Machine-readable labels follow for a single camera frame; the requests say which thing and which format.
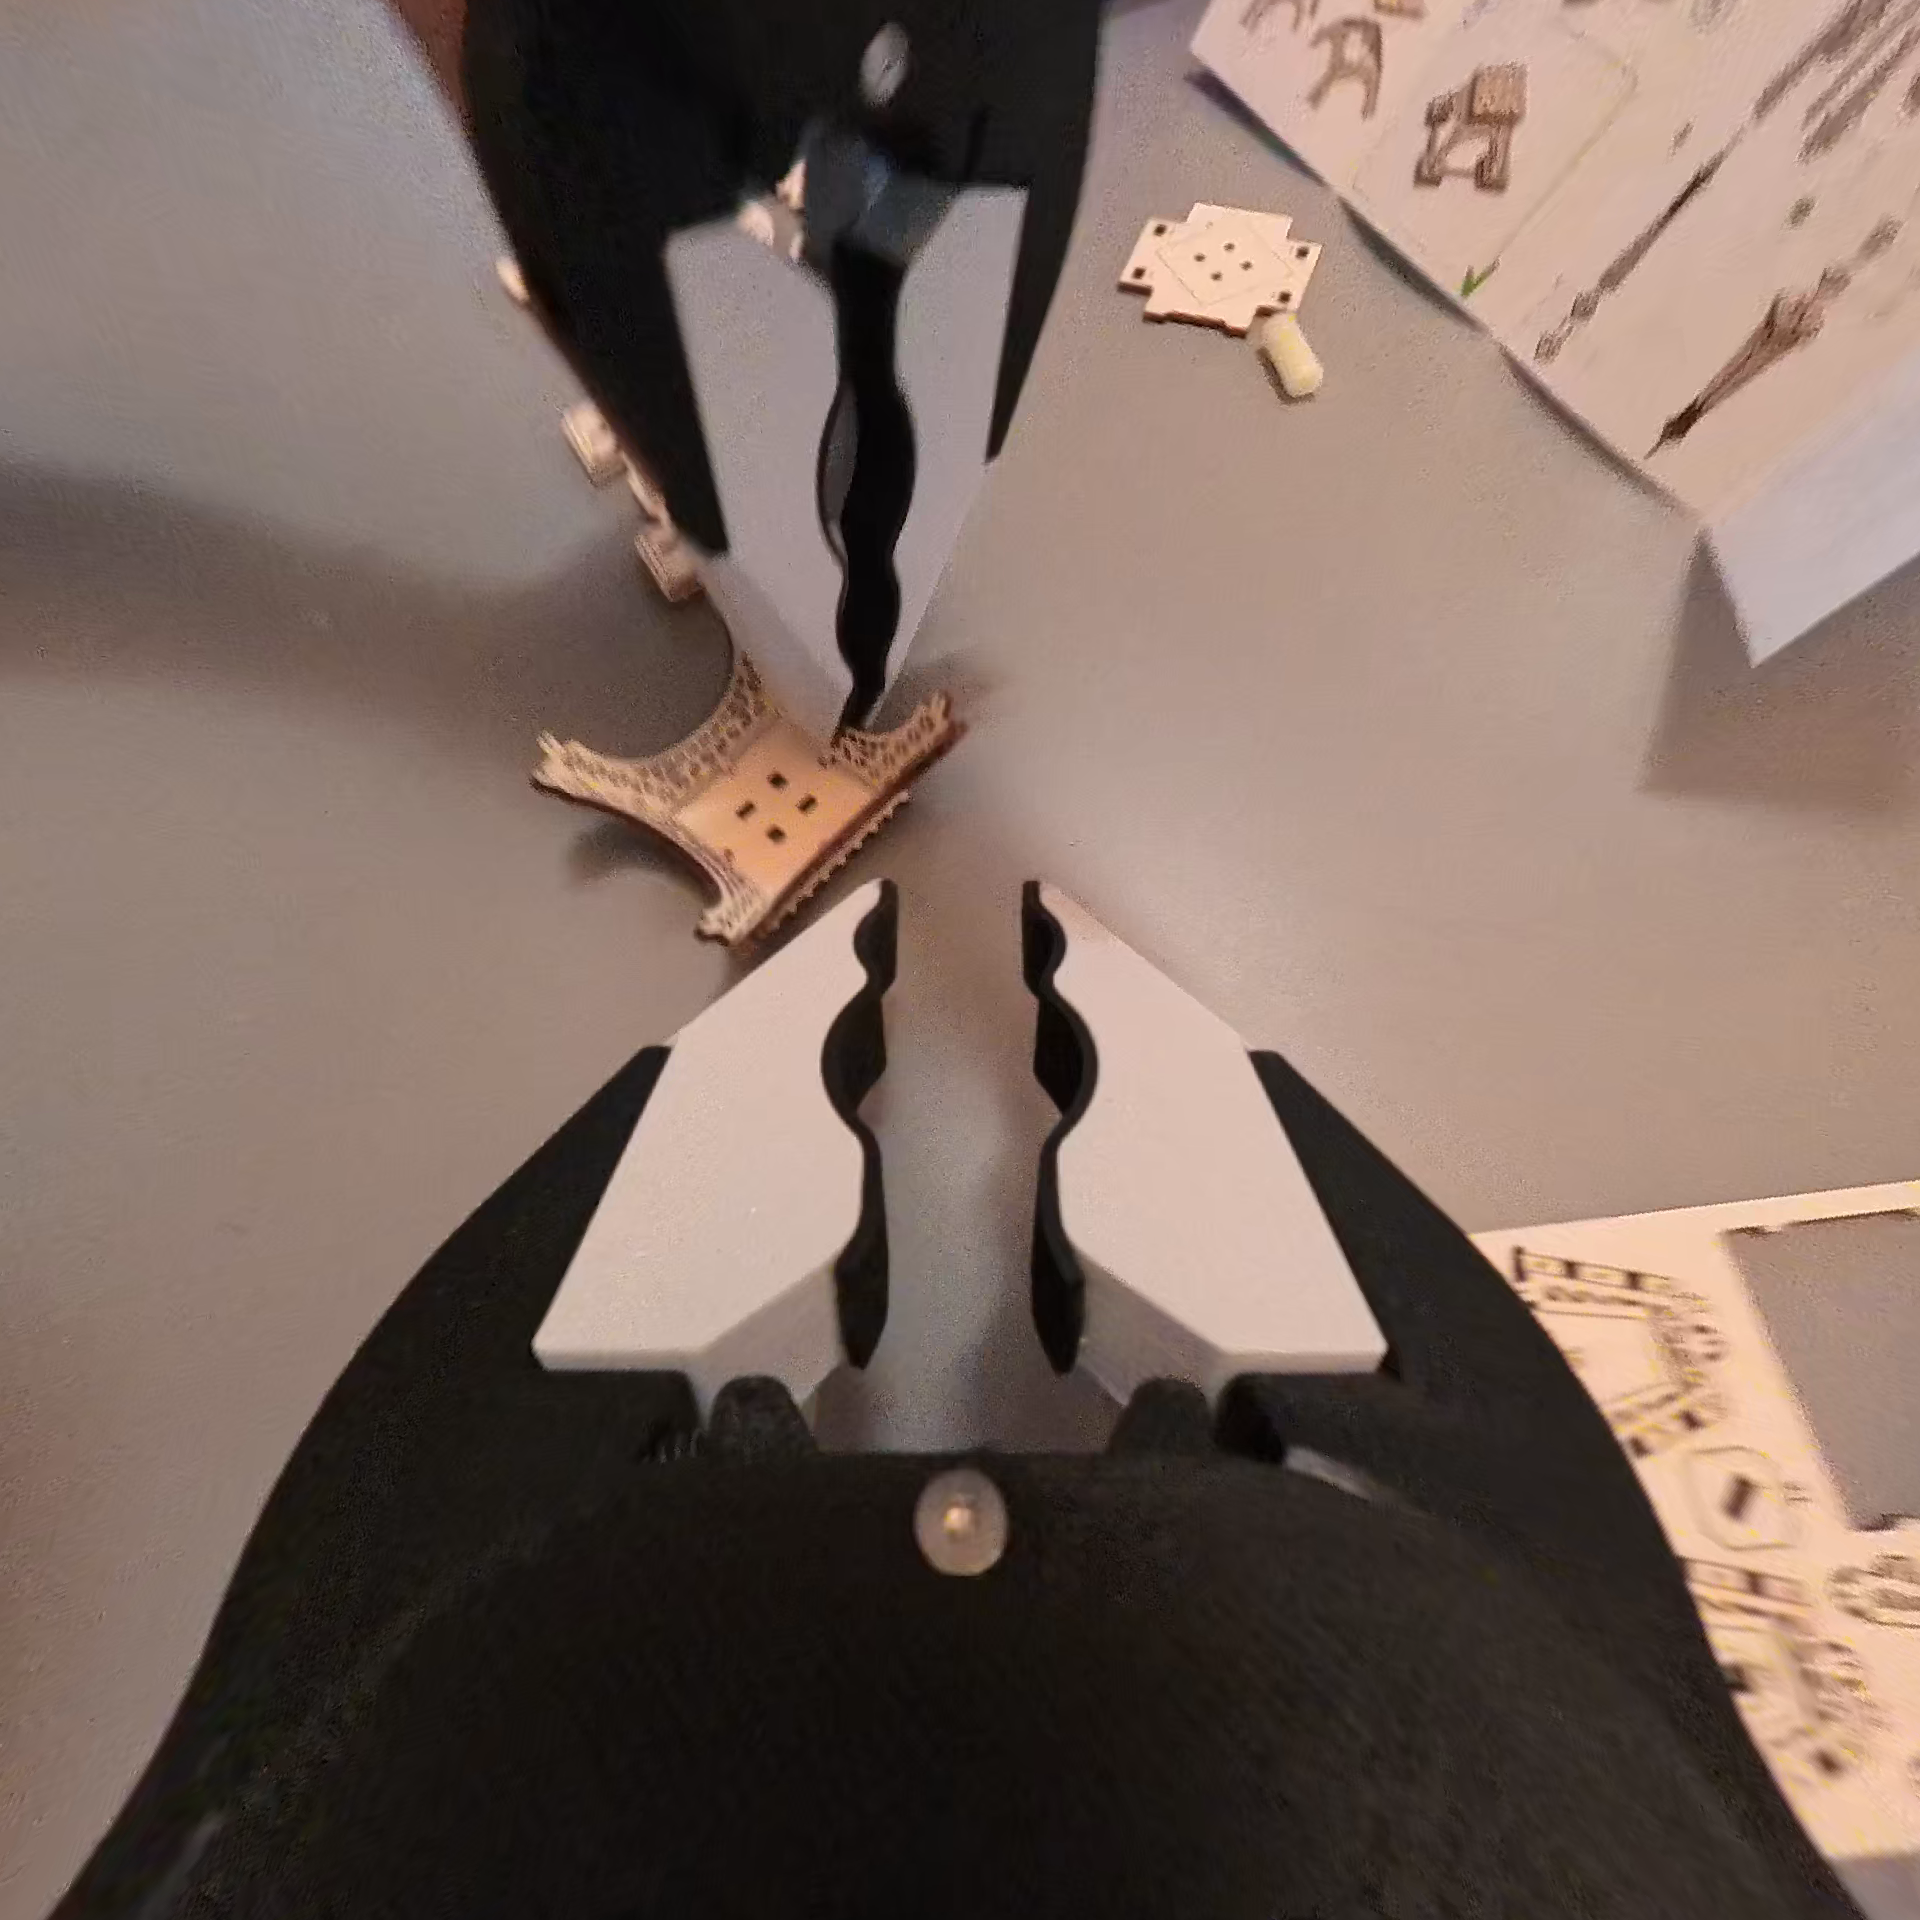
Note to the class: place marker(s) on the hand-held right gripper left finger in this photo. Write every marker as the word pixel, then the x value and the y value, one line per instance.
pixel 721 1198

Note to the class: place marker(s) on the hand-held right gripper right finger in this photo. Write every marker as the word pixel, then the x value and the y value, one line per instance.
pixel 1201 1215

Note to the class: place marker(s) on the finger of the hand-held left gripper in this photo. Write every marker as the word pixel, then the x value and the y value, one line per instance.
pixel 951 390
pixel 748 418

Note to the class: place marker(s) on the wooden lattice tower base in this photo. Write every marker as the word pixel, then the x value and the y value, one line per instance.
pixel 766 824

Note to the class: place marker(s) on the grey desk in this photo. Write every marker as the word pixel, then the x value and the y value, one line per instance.
pixel 1350 901

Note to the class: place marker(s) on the wooden strip of square pieces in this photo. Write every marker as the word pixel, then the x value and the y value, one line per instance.
pixel 593 443

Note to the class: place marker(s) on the wooden cross-shaped platform piece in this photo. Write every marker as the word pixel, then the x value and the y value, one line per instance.
pixel 1164 280

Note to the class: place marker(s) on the small white cylinder peg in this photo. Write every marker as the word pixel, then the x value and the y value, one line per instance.
pixel 1289 360

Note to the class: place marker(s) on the pale puzzle sheet with cutout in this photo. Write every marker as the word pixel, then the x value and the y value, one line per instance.
pixel 1682 1441

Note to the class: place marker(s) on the white folded instruction sheet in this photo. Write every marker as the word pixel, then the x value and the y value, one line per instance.
pixel 1724 301

